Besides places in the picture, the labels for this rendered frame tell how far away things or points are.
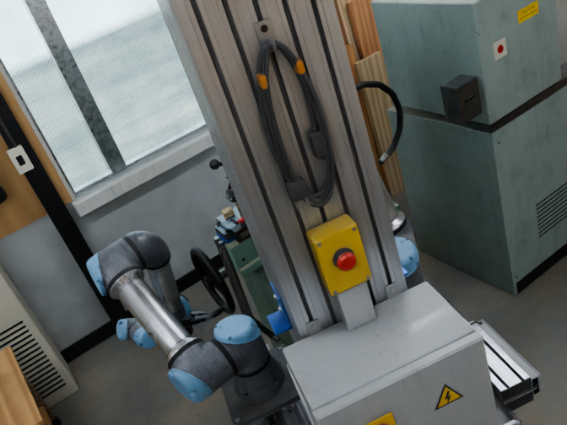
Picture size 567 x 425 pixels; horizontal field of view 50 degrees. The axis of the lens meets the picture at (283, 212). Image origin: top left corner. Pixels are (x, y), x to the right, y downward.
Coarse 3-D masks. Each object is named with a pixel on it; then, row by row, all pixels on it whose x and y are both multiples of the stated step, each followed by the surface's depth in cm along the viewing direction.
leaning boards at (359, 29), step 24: (336, 0) 356; (360, 0) 356; (360, 24) 361; (360, 48) 366; (360, 72) 356; (384, 72) 365; (360, 96) 369; (384, 96) 369; (384, 120) 374; (384, 144) 379; (384, 168) 387
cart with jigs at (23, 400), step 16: (0, 352) 282; (0, 368) 271; (16, 368) 268; (0, 384) 261; (16, 384) 258; (0, 400) 252; (16, 400) 249; (32, 400) 245; (0, 416) 243; (16, 416) 240; (32, 416) 237; (48, 416) 289
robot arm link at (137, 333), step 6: (132, 324) 209; (138, 324) 207; (132, 330) 206; (138, 330) 202; (144, 330) 201; (132, 336) 204; (138, 336) 200; (144, 336) 200; (138, 342) 200; (144, 342) 201; (150, 342) 202; (144, 348) 202
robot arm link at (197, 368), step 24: (120, 240) 177; (96, 264) 171; (120, 264) 171; (144, 264) 177; (120, 288) 170; (144, 288) 170; (144, 312) 165; (168, 312) 167; (168, 336) 162; (168, 360) 159; (192, 360) 156; (216, 360) 157; (192, 384) 153; (216, 384) 157
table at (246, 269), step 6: (234, 210) 250; (222, 216) 248; (222, 222) 244; (258, 258) 219; (246, 264) 219; (252, 264) 218; (258, 264) 219; (240, 270) 217; (246, 270) 217; (252, 270) 218
